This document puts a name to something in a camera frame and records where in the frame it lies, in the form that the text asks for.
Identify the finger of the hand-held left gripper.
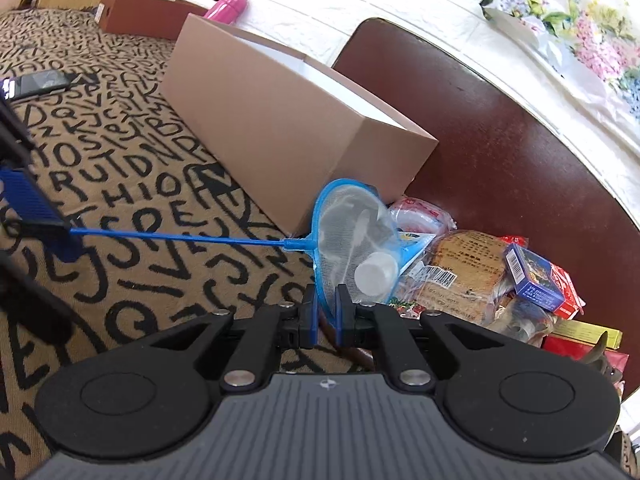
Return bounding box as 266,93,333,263
0,97,69,234
0,232,84,324

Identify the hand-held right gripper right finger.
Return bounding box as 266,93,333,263
335,282,527,393

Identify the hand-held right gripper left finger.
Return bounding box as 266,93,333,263
117,282,319,393

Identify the small white-capped bottle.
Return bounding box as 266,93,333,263
320,200,401,299

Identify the blue fishing net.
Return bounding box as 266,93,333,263
69,178,402,312

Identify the red green snack packet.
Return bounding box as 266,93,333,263
387,292,427,319

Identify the letter print blanket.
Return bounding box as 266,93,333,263
0,7,401,461

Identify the black smartphone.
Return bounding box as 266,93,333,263
0,71,72,102

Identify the pink white clear packet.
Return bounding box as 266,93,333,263
389,196,457,242

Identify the bread packet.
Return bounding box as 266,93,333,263
414,230,517,327

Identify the blue red card box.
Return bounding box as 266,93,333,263
502,241,587,320

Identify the brown low cardboard box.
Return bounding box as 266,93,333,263
97,0,212,42

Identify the yellow box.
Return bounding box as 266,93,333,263
549,319,624,349

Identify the grey hair claw clip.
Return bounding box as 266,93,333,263
581,329,627,388

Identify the pink bottle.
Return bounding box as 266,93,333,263
206,0,249,24

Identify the floral printed bag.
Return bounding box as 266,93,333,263
479,0,640,123

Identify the maroon leather bed frame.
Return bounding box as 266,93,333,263
331,16,640,413

